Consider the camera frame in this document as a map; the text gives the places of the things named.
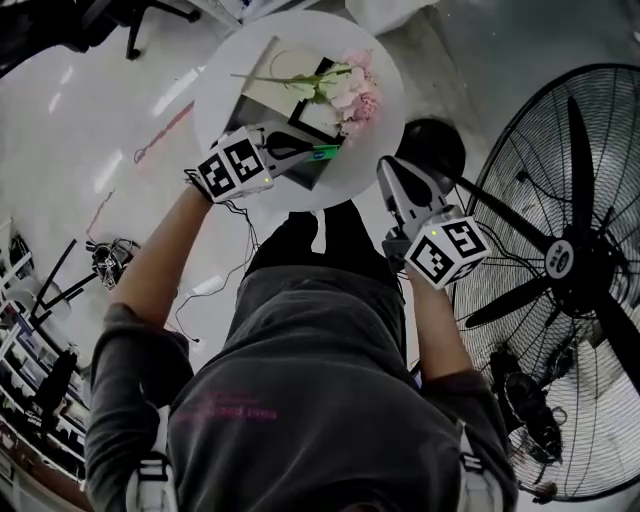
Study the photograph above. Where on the black office chair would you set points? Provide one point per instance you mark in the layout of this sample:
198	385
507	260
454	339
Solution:
135	20

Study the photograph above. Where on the grey box container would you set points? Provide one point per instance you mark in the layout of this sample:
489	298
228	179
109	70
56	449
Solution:
270	95

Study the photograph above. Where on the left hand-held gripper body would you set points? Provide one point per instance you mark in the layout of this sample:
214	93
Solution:
235	167

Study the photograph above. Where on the person's grey shirt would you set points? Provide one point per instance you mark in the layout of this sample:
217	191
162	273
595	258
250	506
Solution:
300	400

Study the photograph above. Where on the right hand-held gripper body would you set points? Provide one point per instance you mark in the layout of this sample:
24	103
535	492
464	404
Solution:
445	247

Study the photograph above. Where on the black metal stand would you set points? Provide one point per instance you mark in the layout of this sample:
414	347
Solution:
55	290

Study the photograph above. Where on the shelf unit with items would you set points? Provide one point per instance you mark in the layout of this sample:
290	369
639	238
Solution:
35	380

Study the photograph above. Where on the white power adapter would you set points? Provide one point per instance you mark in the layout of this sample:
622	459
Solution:
209	285

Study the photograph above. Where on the small green package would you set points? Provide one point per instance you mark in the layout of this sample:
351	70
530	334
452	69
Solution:
327	153

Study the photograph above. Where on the person's black trousers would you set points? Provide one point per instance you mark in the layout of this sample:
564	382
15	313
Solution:
300	250

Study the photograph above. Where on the large black standing fan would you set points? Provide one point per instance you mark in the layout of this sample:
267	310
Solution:
560	260

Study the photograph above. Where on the person's right forearm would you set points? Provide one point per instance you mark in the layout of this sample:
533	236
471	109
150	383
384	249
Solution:
435	325

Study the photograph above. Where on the person's left forearm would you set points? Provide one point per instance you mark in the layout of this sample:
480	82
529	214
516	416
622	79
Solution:
160	250

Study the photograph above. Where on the pink artificial flower stem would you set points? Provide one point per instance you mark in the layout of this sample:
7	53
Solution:
357	95

